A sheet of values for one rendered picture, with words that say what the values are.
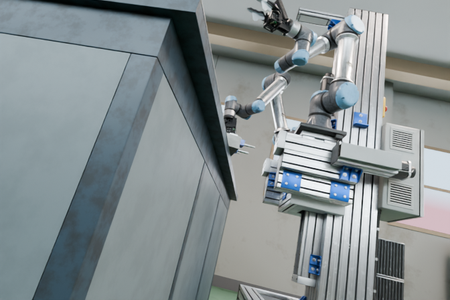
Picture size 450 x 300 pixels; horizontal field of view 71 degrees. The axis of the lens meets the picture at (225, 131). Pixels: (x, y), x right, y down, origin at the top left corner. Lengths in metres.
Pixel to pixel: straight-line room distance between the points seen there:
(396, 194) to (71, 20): 1.60
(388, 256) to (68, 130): 1.63
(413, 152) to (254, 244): 2.61
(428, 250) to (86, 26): 4.57
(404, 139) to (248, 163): 2.63
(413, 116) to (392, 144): 3.35
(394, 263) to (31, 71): 1.74
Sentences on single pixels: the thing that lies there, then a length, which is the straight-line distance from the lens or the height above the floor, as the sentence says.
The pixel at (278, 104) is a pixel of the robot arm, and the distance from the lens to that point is 2.24.
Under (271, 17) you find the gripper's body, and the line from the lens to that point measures 1.53.
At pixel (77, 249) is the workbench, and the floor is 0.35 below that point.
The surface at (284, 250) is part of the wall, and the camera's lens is 4.15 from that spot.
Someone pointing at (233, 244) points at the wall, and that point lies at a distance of 4.08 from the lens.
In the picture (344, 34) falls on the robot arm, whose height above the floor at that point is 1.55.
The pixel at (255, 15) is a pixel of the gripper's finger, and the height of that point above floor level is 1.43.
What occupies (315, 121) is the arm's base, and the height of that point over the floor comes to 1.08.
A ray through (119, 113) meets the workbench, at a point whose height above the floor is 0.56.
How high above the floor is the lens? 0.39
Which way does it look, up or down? 20 degrees up
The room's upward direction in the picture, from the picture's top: 14 degrees clockwise
